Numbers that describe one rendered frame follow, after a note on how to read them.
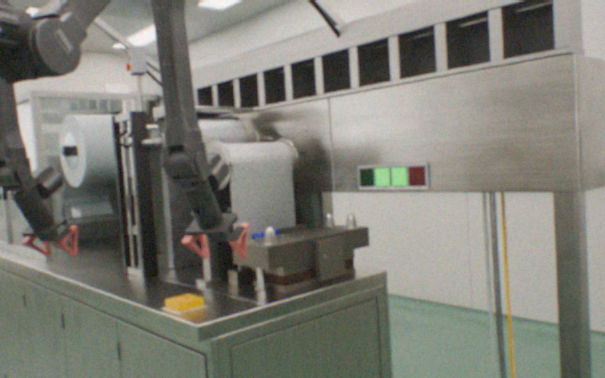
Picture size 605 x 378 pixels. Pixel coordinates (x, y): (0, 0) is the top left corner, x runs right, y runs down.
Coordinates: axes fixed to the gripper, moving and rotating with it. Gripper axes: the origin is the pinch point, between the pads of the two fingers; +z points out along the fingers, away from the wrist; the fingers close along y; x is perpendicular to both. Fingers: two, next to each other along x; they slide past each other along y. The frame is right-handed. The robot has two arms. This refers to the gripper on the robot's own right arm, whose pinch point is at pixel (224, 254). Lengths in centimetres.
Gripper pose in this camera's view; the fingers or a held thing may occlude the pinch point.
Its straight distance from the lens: 123.6
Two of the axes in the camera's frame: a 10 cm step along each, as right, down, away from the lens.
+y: -9.2, 0.4, 3.9
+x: -3.0, 5.6, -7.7
